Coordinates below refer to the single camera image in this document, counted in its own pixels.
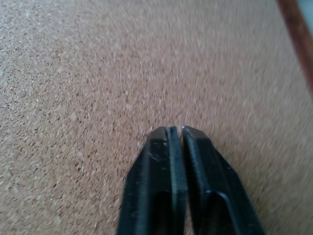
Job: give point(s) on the cork board with wooden frame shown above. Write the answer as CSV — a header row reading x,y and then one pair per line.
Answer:
x,y
122,73

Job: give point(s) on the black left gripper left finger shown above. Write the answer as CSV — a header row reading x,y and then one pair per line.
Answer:
x,y
156,181

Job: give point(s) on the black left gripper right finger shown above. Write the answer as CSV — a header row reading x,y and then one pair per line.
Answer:
x,y
215,181

